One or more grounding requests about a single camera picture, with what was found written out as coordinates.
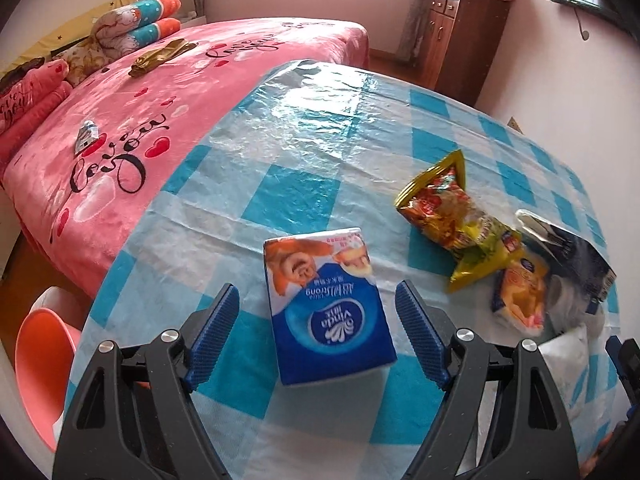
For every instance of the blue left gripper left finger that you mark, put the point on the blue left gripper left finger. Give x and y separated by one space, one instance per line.
204 334

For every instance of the blue checkered tablecloth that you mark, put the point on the blue checkered tablecloth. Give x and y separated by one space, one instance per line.
301 177

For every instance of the grey checked curtain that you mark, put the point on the grey checked curtain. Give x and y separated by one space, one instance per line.
412 30

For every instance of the pink folded pillows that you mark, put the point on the pink folded pillows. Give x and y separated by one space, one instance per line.
26 105

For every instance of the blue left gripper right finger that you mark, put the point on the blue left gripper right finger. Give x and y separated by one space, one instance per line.
420 324

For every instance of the orange small snack packet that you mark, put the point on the orange small snack packet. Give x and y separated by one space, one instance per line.
520 294

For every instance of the yellow headboard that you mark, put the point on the yellow headboard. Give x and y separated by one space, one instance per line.
21 42

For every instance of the blue Vinda tissue pack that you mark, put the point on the blue Vinda tissue pack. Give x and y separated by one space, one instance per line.
327 314

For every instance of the rolled colourful quilt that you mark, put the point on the rolled colourful quilt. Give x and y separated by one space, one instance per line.
132 27

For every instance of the brown wooden cabinet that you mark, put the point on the brown wooden cabinet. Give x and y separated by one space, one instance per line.
460 41

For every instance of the pink love you bedspread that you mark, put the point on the pink love you bedspread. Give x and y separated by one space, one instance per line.
79 210

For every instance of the small silver wrapper on bed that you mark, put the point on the small silver wrapper on bed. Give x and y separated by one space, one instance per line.
88 134

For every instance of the orange plastic trash bin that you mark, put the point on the orange plastic trash bin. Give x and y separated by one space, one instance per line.
44 352

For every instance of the grey wet wipes pack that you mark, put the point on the grey wet wipes pack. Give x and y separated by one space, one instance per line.
580 278

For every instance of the yellow snack bag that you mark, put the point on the yellow snack bag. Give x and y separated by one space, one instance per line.
436 203

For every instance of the olive cloth on bed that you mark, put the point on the olive cloth on bed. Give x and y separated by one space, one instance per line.
149 61

